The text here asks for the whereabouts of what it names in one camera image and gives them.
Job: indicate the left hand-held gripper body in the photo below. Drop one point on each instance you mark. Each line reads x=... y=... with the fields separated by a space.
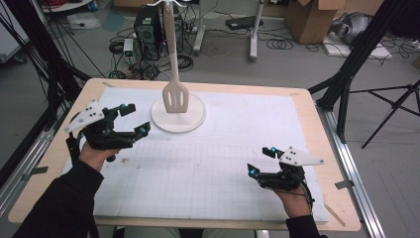
x=105 y=134

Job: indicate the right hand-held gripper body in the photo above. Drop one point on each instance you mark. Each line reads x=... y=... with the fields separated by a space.
x=284 y=178

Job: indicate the white hook stand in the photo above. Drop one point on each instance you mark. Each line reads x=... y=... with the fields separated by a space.
x=180 y=120

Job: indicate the beige slotted spatula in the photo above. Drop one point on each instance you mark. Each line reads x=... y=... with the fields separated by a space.
x=175 y=95

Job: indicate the person's left hand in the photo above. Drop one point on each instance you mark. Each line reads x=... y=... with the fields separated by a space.
x=95 y=157

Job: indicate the person's right hand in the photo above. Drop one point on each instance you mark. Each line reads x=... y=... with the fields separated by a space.
x=295 y=203

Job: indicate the white grid mat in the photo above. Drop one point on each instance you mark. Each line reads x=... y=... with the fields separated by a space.
x=214 y=158

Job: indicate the grey metal clamp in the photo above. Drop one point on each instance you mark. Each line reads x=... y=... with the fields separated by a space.
x=344 y=184
x=34 y=172

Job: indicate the small white box device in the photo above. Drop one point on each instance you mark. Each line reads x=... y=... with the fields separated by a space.
x=128 y=47

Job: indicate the thin wooden stick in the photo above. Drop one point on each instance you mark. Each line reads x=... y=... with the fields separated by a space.
x=335 y=214

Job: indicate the black computer tower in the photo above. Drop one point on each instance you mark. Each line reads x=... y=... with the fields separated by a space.
x=148 y=31

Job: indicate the white stand leg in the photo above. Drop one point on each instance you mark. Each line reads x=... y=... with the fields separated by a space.
x=255 y=36
x=199 y=33

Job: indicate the black tripod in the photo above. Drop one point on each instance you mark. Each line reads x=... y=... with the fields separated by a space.
x=394 y=104

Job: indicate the flat black device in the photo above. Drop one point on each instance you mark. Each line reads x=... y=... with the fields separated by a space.
x=242 y=22

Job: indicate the white foam board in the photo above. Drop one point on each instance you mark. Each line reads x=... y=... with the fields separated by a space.
x=360 y=51

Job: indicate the large cardboard box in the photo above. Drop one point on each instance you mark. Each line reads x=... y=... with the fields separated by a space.
x=310 y=23

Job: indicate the grey rounded device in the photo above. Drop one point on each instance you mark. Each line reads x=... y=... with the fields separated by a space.
x=351 y=28

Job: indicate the aluminium rail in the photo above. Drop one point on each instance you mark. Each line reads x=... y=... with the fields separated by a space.
x=23 y=165
x=353 y=172

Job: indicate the black metal frame stand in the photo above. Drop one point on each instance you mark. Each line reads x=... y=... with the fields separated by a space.
x=356 y=56
x=49 y=66

